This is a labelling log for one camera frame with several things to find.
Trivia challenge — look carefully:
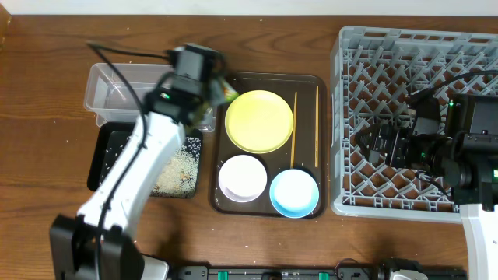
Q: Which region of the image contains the yellow plate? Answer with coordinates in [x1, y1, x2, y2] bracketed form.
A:
[224, 90, 294, 154]

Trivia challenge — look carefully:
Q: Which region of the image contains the wooden chopstick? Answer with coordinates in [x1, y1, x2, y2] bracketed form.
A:
[314, 86, 320, 168]
[289, 92, 298, 169]

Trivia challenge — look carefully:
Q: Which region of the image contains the white rice pile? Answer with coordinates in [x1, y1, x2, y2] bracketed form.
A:
[100, 134, 202, 195]

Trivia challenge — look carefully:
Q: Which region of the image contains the dark brown serving tray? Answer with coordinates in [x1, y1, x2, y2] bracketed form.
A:
[209, 72, 329, 219]

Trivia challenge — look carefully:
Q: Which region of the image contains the green snack wrapper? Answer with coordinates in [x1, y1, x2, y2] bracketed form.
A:
[220, 79, 240, 103]

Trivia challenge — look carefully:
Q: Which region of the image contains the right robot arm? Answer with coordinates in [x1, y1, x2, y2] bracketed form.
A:
[354, 124, 497, 279]

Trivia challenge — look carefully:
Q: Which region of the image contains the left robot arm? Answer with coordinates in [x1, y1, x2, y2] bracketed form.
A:
[49, 72, 238, 279]

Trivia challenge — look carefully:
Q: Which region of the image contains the clear plastic bin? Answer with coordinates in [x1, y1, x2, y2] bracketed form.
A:
[83, 62, 218, 133]

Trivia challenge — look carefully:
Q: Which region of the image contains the black plastic tray bin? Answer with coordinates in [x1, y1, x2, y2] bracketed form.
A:
[87, 122, 203, 198]

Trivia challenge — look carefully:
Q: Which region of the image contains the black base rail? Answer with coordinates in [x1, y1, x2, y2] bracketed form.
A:
[167, 258, 468, 280]

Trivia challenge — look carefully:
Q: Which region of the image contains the white bowl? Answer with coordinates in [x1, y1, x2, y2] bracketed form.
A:
[218, 155, 268, 203]

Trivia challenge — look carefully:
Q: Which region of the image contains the grey dishwasher rack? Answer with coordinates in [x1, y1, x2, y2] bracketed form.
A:
[330, 26, 497, 224]

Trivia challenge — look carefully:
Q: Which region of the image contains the light blue bowl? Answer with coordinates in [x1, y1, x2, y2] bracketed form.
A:
[269, 169, 320, 219]

